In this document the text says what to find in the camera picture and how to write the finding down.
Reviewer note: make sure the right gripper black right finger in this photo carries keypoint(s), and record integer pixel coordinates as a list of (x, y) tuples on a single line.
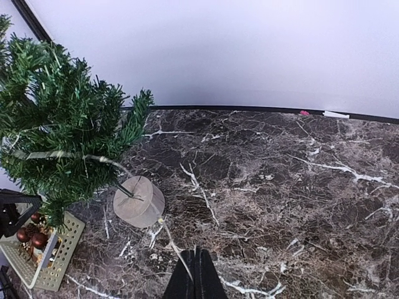
[(207, 282)]

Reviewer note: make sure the brown ball ornament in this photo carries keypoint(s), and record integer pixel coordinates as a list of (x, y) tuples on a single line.
[(23, 235), (39, 240), (36, 218)]

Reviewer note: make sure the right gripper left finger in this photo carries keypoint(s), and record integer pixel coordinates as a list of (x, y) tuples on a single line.
[(182, 281)]

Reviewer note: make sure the small green christmas tree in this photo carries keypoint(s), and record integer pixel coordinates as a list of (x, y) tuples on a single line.
[(62, 129)]

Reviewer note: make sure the round wooden tree base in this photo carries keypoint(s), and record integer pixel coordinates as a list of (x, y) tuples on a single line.
[(139, 202)]

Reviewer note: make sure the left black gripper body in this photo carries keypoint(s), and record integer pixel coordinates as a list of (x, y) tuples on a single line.
[(11, 219)]

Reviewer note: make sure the brown pine cone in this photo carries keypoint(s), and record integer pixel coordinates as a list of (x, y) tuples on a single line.
[(31, 229)]

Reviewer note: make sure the left black frame post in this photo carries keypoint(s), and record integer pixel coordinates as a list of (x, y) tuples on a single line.
[(26, 12)]

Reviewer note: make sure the green perforated plastic basket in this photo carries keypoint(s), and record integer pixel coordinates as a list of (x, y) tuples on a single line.
[(45, 268)]

